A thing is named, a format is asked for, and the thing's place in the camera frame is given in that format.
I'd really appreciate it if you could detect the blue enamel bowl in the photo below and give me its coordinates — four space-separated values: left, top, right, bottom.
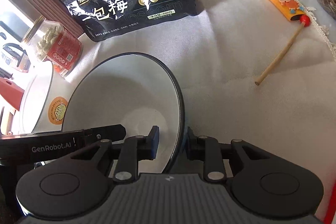
62 52 185 173

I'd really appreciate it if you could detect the plastic peanut jar red label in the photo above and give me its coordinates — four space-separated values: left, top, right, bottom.
22 16 83 77

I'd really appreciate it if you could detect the wooden stick red ball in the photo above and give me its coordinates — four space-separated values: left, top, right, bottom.
255 15 311 86

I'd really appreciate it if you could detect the beige fringed table cloth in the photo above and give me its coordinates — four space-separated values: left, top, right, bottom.
63 0 336 214

